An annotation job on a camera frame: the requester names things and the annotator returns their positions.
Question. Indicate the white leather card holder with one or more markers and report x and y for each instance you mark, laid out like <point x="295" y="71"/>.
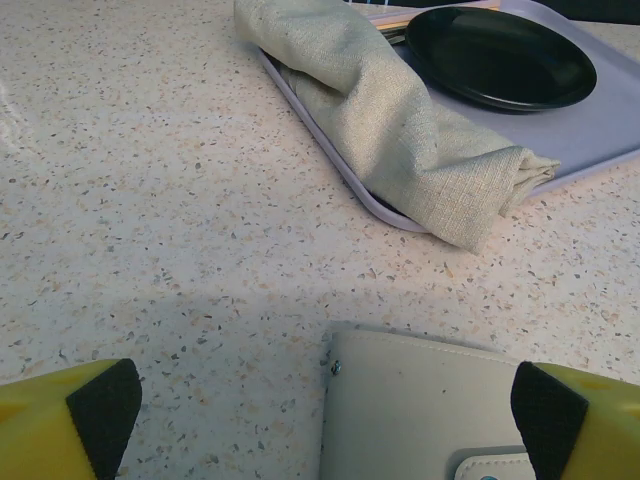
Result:
<point x="400" y="400"/>

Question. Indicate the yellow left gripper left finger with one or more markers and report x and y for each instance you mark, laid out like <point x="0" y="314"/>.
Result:
<point x="45" y="425"/>

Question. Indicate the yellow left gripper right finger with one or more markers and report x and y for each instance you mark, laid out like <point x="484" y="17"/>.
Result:
<point x="590" y="425"/>

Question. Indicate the lavender plastic tray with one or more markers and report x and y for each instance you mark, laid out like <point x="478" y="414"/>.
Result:
<point x="590" y="140"/>

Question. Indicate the black round plate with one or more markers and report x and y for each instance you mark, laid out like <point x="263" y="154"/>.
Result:
<point x="500" y="60"/>

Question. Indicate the beige cloth napkin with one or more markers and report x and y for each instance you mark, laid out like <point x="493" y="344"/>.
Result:
<point x="380" y="125"/>

